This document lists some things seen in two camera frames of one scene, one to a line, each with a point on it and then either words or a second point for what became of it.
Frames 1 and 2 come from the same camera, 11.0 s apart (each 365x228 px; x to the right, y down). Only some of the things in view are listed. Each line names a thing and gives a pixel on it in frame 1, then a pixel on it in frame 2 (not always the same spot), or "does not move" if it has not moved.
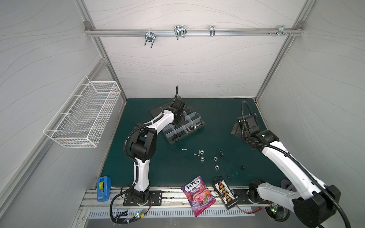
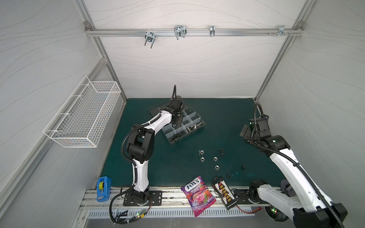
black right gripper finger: [236, 130] -> [245, 132]
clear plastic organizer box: [190, 122] does not move
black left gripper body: [180, 120] does not move
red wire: [260, 208] does not move
